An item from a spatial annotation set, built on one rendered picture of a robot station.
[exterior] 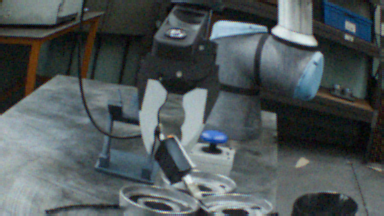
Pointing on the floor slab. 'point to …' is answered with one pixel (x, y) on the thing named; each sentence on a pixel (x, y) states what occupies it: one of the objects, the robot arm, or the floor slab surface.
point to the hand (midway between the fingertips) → (165, 148)
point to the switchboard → (121, 23)
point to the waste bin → (324, 204)
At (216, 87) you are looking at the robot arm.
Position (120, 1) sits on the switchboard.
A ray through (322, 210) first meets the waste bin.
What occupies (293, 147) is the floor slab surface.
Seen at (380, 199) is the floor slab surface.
